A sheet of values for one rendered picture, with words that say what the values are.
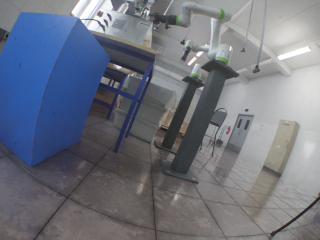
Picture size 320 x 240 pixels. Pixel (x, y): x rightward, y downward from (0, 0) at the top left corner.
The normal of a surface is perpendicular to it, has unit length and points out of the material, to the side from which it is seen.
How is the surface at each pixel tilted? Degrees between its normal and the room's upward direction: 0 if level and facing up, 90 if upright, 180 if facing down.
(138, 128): 96
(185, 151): 90
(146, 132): 96
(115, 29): 90
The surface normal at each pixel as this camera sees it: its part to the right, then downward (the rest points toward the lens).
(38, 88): 0.07, 0.09
